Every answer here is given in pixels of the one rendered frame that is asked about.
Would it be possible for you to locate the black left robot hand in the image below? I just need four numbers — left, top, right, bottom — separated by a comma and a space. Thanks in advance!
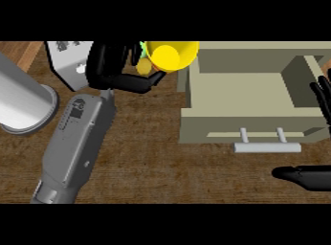
85, 41, 169, 95

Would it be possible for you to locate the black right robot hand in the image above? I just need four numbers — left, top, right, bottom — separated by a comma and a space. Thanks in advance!
271, 67, 331, 192

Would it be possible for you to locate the yellow cup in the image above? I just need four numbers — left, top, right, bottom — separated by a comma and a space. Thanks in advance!
135, 41, 201, 77

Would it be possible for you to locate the beige drawer front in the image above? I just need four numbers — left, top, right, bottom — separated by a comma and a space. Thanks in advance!
178, 106, 331, 145

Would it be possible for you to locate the beige open drawer box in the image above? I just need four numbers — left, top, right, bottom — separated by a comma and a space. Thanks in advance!
176, 41, 331, 110

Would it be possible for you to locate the white cylindrical appliance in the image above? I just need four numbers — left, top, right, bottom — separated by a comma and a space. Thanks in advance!
0, 41, 61, 136

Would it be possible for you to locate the pale grey drawer handle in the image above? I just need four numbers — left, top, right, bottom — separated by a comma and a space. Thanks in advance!
232, 126, 303, 154

